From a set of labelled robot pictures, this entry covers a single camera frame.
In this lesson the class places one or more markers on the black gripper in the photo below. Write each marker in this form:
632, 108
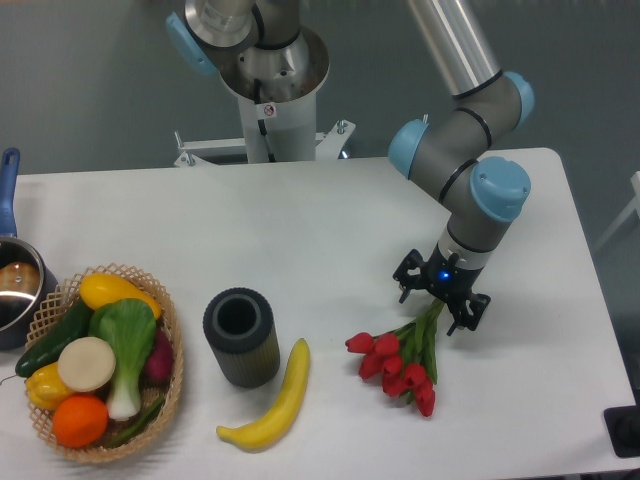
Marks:
444, 278

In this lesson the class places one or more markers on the red tulip bouquet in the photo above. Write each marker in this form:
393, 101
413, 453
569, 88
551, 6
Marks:
404, 359

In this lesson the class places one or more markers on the yellow banana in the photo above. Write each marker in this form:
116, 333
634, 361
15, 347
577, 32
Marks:
276, 422

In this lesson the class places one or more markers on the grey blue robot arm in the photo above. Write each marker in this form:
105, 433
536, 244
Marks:
275, 66

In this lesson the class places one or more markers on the dark grey ribbed vase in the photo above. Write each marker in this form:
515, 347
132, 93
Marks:
239, 327

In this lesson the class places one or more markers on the black device at table edge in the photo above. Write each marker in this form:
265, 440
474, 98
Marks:
623, 429

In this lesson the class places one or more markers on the purple red radish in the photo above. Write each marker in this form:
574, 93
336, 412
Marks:
159, 364

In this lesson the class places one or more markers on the green bean pod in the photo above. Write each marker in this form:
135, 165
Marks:
144, 419

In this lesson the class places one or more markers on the green bok choy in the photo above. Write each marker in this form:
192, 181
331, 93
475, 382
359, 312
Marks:
128, 326

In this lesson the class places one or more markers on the woven wicker basket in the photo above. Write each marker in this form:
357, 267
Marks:
53, 308

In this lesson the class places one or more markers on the yellow squash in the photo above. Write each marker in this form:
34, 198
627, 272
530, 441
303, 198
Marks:
100, 289

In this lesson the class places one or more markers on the beige round bread slice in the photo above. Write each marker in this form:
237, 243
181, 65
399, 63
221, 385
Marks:
86, 364

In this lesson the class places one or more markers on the dark green cucumber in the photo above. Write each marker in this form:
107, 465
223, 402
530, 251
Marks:
47, 350

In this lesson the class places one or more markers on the orange fruit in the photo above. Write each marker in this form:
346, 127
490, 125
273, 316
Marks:
80, 420

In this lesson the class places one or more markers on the yellow bell pepper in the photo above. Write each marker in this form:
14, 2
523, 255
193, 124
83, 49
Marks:
45, 388

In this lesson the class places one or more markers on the white frame at right edge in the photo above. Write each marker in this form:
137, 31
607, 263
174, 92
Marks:
628, 217

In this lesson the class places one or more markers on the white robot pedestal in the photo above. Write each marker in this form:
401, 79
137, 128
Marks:
273, 133

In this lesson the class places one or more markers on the blue handled saucepan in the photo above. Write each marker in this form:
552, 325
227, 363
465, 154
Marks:
25, 278

